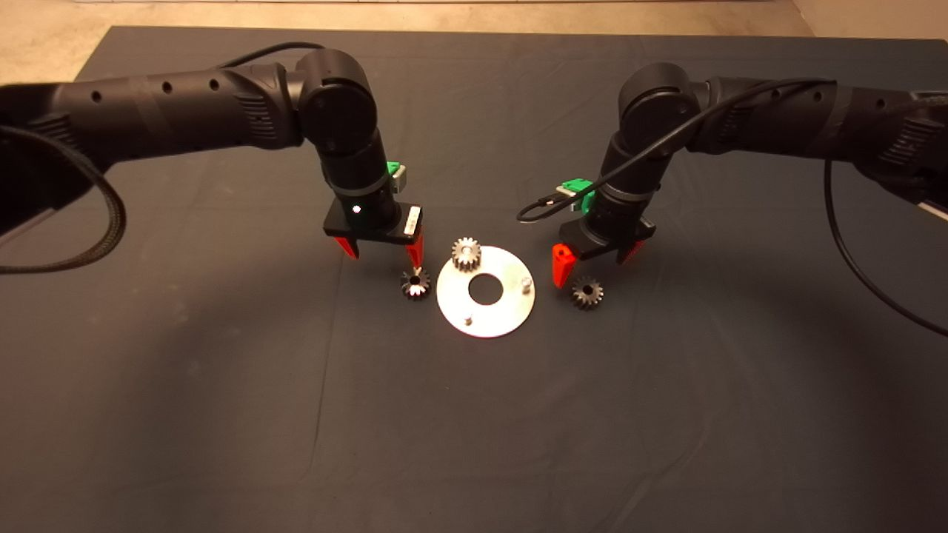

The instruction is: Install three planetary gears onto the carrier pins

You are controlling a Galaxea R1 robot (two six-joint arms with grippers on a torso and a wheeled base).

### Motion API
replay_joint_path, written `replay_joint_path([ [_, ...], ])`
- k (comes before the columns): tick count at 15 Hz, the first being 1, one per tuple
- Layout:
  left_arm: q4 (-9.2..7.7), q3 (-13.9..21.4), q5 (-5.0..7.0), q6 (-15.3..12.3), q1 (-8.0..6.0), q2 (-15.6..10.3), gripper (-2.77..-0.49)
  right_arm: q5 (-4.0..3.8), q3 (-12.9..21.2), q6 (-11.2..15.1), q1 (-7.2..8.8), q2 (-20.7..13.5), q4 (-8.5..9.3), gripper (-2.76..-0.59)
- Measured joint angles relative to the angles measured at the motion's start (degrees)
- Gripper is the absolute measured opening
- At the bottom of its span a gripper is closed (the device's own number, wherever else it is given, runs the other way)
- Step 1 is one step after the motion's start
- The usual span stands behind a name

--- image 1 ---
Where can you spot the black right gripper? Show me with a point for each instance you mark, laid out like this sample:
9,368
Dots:
611,229

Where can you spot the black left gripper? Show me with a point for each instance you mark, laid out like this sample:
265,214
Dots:
370,222

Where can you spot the small steel planetary gear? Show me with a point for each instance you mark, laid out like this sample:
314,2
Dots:
422,291
459,260
595,300

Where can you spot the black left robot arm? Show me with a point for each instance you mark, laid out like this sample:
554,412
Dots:
185,111

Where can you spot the round metal carrier plate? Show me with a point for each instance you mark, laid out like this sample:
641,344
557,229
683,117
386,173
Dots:
503,318

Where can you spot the dark grey table cloth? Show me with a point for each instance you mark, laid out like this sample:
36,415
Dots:
474,444

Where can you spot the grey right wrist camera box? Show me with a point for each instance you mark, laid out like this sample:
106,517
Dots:
572,201

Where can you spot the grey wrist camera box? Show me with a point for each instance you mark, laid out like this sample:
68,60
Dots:
572,201
401,180

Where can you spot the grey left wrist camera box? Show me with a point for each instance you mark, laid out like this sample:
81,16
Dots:
401,180

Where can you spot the green right camera mount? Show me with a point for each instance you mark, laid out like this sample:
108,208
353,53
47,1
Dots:
578,186

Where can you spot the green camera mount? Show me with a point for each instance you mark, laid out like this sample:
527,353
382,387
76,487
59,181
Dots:
578,186
393,169

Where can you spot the green left camera mount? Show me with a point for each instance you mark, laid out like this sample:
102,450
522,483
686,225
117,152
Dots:
393,169

